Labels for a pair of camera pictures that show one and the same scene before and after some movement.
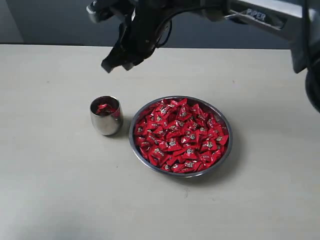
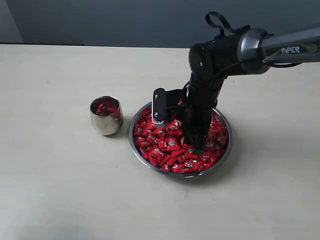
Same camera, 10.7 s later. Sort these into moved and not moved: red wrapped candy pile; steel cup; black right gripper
Moved: black right gripper
Not moved: steel cup; red wrapped candy pile
